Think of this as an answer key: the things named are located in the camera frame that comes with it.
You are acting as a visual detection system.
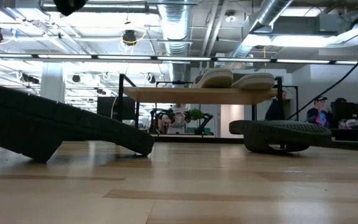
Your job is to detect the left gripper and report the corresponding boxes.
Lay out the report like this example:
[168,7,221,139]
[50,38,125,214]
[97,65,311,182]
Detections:
[53,0,88,17]

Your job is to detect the black slide sandal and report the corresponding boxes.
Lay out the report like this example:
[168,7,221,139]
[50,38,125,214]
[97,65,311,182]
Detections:
[0,82,155,163]
[228,119,333,155]

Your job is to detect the grey slide sandal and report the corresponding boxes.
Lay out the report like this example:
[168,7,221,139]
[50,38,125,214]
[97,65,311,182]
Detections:
[194,68,234,89]
[230,72,275,90]

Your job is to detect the wooden shelf black legs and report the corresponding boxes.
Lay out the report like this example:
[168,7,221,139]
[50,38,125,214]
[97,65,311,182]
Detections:
[117,73,300,149]

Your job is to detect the long ceiling light strip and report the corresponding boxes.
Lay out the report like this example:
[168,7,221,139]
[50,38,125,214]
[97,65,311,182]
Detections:
[0,52,358,66]

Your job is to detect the white pillar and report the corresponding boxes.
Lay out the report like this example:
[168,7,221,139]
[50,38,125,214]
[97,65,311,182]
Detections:
[39,62,65,104]

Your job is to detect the black background monitor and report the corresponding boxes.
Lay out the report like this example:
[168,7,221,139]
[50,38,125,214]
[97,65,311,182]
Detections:
[96,96,136,121]

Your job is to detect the round ceiling sensor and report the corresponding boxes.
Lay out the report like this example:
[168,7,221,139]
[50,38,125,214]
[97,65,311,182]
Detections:
[224,10,237,24]

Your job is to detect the background green plant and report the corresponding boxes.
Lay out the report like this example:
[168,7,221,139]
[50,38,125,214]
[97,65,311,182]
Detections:
[186,108,204,123]

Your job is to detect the black desk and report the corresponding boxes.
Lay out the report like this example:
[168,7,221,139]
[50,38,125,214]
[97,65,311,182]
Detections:
[329,128,358,142]

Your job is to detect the silver ventilation duct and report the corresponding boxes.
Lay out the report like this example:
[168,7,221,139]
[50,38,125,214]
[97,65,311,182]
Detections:
[228,0,295,70]
[157,0,195,82]

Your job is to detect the black aluminium table frame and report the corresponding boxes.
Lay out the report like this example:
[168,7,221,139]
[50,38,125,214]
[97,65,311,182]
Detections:
[152,133,358,153]

